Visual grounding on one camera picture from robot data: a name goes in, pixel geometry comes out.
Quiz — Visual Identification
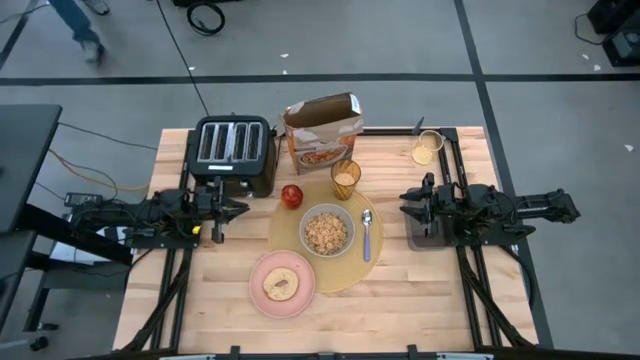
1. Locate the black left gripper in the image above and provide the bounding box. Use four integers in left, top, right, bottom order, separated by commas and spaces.
192, 174, 251, 245

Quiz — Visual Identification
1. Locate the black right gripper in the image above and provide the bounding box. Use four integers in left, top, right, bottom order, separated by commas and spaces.
398, 172, 466, 240

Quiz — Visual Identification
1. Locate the red apple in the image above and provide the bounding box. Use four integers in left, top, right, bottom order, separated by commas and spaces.
280, 183, 305, 211

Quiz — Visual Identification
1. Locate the spoon with lilac handle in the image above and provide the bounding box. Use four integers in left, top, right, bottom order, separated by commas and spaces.
360, 208, 374, 263

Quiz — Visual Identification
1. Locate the grey ceramic bowl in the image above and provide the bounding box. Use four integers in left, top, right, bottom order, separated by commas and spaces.
298, 202, 357, 259

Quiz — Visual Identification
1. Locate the amber drinking glass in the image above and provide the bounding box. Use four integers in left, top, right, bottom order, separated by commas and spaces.
330, 159, 363, 202

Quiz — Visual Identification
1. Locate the toasted bagel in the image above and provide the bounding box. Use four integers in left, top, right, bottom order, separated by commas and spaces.
262, 266, 300, 302

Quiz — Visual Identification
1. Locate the pink plate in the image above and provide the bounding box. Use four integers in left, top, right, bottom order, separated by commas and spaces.
248, 249, 317, 320

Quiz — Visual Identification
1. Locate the pumpkin cereal box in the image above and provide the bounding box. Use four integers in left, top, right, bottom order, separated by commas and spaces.
280, 91, 365, 176

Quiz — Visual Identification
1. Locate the grey plastic tray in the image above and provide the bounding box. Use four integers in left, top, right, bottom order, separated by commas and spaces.
403, 208, 459, 252

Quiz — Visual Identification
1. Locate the black four-slot toaster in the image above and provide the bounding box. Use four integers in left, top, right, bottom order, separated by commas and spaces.
188, 114, 279, 199

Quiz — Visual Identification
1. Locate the round woven yellow placemat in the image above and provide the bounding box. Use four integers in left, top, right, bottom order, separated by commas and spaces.
267, 178, 385, 295

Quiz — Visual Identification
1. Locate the black power adapter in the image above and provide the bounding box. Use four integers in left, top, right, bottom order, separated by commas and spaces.
63, 191, 105, 208

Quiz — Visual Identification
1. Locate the black desk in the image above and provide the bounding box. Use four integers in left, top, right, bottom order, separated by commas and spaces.
0, 103, 64, 236

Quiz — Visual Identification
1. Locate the person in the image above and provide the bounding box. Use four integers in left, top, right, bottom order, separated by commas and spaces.
48, 0, 110, 67

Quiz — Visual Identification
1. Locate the black equipment case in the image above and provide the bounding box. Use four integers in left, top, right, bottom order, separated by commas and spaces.
602, 27, 640, 69
585, 0, 640, 35

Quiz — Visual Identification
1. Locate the gold wire mesh cup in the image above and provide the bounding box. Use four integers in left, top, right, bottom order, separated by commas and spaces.
410, 128, 446, 167

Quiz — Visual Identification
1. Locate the ring cereal pile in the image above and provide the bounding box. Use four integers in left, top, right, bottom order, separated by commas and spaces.
304, 212, 349, 255

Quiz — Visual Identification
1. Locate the long black floor cable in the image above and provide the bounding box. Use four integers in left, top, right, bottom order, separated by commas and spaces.
155, 0, 211, 117

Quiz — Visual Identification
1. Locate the coiled black cable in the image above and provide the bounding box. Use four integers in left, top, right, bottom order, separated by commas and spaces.
186, 0, 227, 37

